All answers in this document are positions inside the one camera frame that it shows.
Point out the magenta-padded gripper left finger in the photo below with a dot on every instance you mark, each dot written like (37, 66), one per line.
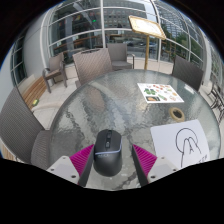
(81, 159)

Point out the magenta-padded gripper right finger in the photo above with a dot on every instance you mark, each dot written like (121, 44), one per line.
(145, 160)

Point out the black computer mouse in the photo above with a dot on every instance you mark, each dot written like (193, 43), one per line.
(108, 156)

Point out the white mouse pad with drawing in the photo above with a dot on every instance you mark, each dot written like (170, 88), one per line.
(170, 140)

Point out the tan tape roll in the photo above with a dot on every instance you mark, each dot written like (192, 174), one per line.
(172, 115)

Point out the white sheet with food pictures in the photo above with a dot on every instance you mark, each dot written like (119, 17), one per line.
(160, 93)

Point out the grey wicker chair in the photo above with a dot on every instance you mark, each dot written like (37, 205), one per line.
(18, 126)
(117, 53)
(91, 65)
(56, 65)
(186, 71)

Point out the small yellow-green item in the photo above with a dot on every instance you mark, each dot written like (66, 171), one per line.
(35, 101)

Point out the wooden slat bench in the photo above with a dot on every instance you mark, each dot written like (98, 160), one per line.
(33, 91)

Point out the dark metal chairs group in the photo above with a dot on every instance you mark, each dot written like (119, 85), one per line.
(216, 96)

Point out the wooden menu stand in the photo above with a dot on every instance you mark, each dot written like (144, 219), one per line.
(147, 28)

